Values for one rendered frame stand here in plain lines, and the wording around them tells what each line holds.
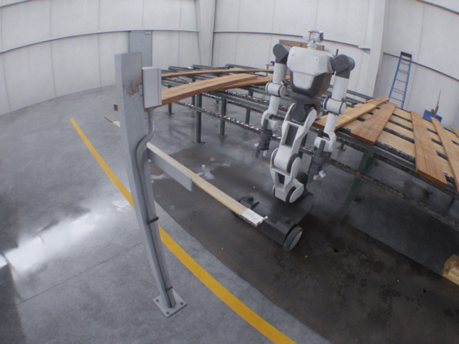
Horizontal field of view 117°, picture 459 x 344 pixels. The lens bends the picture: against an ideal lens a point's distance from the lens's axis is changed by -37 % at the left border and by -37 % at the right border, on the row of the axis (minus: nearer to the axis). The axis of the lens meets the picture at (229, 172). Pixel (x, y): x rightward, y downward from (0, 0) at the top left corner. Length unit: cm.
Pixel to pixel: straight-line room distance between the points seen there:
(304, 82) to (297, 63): 13
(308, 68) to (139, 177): 111
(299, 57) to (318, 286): 148
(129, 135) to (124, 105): 9
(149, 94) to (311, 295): 145
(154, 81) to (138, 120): 12
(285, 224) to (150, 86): 131
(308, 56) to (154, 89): 99
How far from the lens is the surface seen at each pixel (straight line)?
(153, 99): 66
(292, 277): 162
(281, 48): 156
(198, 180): 55
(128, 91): 63
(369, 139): 167
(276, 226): 164
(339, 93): 141
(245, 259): 164
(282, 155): 151
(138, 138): 68
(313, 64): 140
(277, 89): 156
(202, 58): 1131
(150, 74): 65
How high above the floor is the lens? 131
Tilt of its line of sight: 31 degrees down
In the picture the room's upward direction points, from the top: 5 degrees clockwise
